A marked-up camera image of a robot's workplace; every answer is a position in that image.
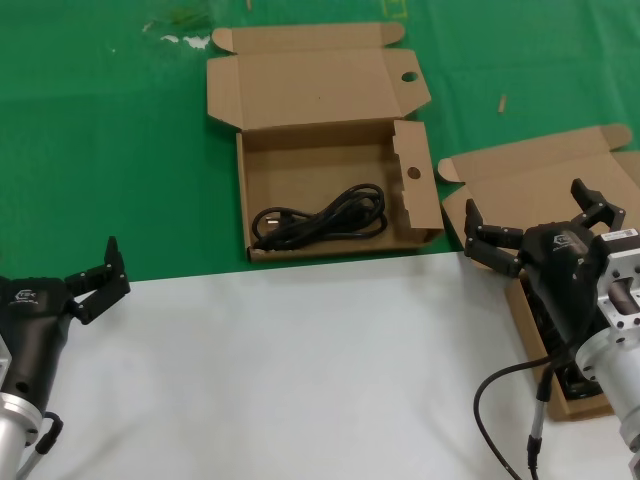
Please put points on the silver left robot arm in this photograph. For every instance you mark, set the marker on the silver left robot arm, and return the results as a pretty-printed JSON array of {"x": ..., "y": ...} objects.
[{"x": 15, "y": 425}]

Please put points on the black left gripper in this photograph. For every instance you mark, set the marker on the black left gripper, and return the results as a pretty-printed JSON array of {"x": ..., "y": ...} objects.
[{"x": 35, "y": 330}]

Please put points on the open cardboard box, plain flaps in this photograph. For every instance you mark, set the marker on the open cardboard box, plain flaps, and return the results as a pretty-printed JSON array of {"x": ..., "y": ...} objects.
[{"x": 510, "y": 180}]

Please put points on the open cardboard box, holed flaps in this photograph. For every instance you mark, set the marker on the open cardboard box, holed flaps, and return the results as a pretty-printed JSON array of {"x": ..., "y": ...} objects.
[{"x": 320, "y": 165}]

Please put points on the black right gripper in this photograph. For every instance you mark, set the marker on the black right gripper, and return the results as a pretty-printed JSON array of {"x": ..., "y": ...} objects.
[{"x": 555, "y": 275}]

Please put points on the green tablecloth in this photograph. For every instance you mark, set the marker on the green tablecloth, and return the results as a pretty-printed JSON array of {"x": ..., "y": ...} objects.
[{"x": 100, "y": 150}]

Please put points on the cardboard strip scrap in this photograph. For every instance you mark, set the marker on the cardboard strip scrap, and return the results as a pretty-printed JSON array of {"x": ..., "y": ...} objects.
[{"x": 502, "y": 104}]

